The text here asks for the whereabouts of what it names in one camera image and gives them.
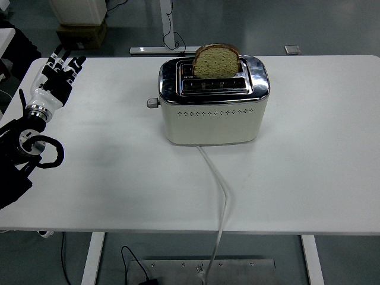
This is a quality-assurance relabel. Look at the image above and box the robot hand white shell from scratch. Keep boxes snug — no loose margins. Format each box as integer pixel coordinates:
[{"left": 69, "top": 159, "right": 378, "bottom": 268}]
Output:
[{"left": 26, "top": 44, "right": 87, "bottom": 116}]

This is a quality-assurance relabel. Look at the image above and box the cream and chrome toaster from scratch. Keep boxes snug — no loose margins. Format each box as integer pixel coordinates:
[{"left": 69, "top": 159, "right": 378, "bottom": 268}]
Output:
[{"left": 157, "top": 55, "right": 271, "bottom": 146}]

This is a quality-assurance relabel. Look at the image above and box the black ribbed foam block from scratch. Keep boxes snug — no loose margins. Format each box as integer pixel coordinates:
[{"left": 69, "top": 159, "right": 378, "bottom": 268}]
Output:
[{"left": 8, "top": 26, "right": 42, "bottom": 78}]

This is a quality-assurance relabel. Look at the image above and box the white side table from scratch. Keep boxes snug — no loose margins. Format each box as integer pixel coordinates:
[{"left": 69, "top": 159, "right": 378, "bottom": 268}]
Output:
[{"left": 0, "top": 27, "right": 16, "bottom": 59}]

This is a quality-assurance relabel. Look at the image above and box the brown cardboard box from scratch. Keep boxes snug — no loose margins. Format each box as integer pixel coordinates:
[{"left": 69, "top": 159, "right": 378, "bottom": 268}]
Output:
[{"left": 55, "top": 17, "right": 108, "bottom": 50}]

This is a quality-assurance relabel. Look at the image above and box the white cabinet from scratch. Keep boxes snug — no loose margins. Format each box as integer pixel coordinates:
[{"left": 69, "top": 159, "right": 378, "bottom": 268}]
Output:
[{"left": 47, "top": 0, "right": 107, "bottom": 26}]

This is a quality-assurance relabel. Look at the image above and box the white desk stand with foot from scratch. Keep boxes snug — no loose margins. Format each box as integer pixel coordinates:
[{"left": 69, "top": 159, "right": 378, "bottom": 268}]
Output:
[{"left": 129, "top": 0, "right": 200, "bottom": 55}]

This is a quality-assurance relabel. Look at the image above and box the white table leg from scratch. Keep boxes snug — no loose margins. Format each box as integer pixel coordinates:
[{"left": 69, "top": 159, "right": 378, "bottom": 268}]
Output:
[
  {"left": 300, "top": 235, "right": 326, "bottom": 285},
  {"left": 80, "top": 232, "right": 106, "bottom": 285}
]

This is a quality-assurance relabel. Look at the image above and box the brown bread slice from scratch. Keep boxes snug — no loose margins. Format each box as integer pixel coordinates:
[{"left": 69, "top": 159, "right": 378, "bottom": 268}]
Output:
[{"left": 192, "top": 43, "right": 240, "bottom": 79}]

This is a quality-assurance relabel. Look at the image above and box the grey metal plate with screws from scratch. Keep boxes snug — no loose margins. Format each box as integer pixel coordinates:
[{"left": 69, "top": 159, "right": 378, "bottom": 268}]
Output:
[{"left": 130, "top": 259, "right": 276, "bottom": 285}]

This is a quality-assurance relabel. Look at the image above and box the black looped floor cable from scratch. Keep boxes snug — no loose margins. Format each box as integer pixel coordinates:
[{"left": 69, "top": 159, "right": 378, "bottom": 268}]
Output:
[{"left": 162, "top": 0, "right": 187, "bottom": 56}]

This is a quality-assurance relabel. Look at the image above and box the thin black hanging cable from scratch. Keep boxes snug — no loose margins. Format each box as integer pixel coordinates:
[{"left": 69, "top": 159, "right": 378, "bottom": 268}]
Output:
[{"left": 61, "top": 232, "right": 75, "bottom": 285}]

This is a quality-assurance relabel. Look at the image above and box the white toaster power cord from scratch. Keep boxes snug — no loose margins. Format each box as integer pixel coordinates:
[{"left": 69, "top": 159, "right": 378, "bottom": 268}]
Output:
[{"left": 194, "top": 144, "right": 230, "bottom": 283}]

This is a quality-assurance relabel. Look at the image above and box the black cable with power adapter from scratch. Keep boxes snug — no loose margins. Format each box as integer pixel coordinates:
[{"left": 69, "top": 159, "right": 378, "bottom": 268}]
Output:
[{"left": 121, "top": 245, "right": 160, "bottom": 285}]

